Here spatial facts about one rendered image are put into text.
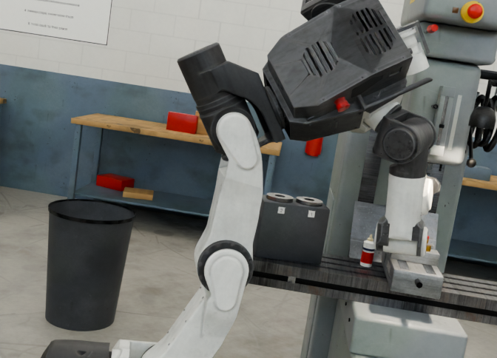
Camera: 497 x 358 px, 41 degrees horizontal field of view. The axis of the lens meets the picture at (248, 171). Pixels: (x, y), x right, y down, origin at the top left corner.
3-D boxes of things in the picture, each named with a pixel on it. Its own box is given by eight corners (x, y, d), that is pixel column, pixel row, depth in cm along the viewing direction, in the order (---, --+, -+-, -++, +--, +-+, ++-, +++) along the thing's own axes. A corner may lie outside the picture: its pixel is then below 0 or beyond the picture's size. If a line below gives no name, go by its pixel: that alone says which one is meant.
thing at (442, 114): (442, 156, 202) (455, 87, 199) (429, 154, 202) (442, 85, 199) (439, 154, 206) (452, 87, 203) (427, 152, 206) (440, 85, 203)
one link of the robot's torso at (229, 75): (176, 60, 157) (244, 30, 158) (174, 60, 169) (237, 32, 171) (223, 166, 163) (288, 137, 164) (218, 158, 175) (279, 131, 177)
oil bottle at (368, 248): (372, 268, 224) (378, 237, 223) (360, 265, 225) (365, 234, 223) (370, 264, 228) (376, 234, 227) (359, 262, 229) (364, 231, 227)
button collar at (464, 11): (481, 24, 185) (486, 2, 185) (460, 21, 186) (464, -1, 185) (479, 24, 187) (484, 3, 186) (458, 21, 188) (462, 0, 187)
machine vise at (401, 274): (439, 299, 201) (447, 265, 199) (390, 291, 202) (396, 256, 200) (423, 267, 235) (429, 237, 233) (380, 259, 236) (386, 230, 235)
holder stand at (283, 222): (321, 265, 219) (330, 205, 216) (255, 257, 216) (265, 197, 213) (313, 254, 231) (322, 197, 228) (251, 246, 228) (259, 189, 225)
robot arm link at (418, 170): (416, 183, 158) (421, 126, 154) (379, 177, 163) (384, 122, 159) (430, 172, 168) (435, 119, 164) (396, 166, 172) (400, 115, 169)
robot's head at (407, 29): (401, 64, 172) (430, 53, 170) (390, 33, 170) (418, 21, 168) (400, 61, 178) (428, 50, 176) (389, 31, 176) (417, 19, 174)
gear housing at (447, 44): (495, 66, 198) (502, 32, 196) (413, 53, 199) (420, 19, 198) (467, 67, 231) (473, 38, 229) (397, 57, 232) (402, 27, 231)
